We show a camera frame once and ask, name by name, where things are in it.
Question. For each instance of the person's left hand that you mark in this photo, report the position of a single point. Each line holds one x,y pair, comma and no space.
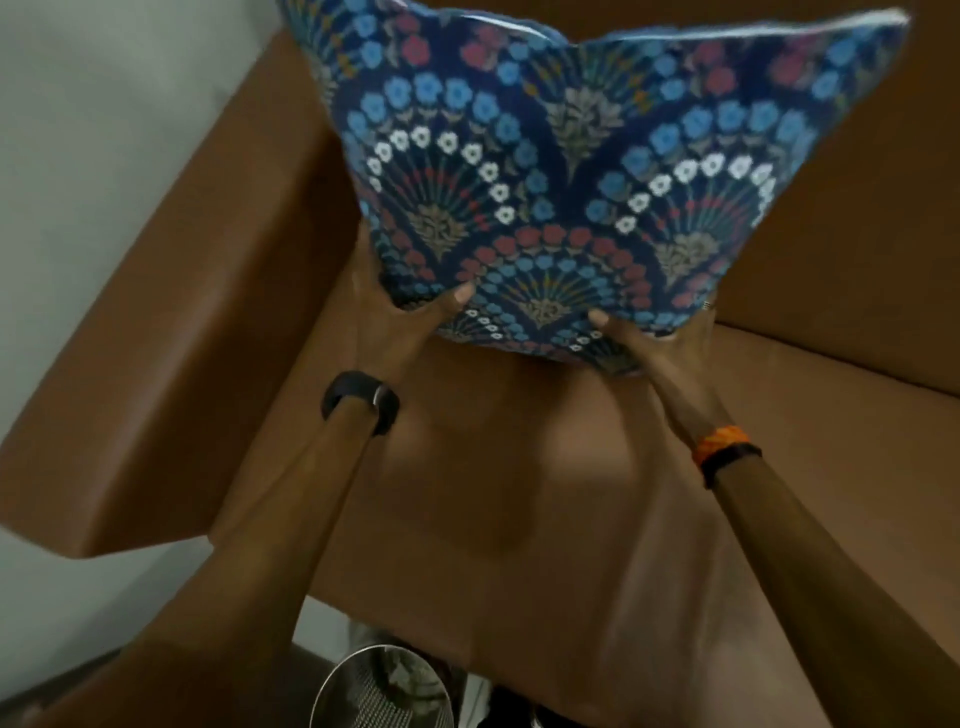
379,330

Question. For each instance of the person's right hand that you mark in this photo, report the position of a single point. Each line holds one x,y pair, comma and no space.
664,367

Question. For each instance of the person's left thumb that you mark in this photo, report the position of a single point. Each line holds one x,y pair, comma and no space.
441,303

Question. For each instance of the person's right thumb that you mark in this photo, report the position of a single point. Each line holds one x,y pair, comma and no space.
619,330

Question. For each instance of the blue floral patterned cushion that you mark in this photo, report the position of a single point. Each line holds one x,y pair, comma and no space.
555,172

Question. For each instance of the person's left forearm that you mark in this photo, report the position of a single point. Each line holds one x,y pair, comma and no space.
225,570

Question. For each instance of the person's right forearm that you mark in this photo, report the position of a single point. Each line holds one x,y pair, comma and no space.
832,600

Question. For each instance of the orange and black wristband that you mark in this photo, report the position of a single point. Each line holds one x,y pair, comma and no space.
724,448

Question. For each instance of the brown leather sofa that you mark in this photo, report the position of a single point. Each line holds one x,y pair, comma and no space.
525,487

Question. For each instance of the round glass object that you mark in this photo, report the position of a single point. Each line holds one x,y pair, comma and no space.
382,686

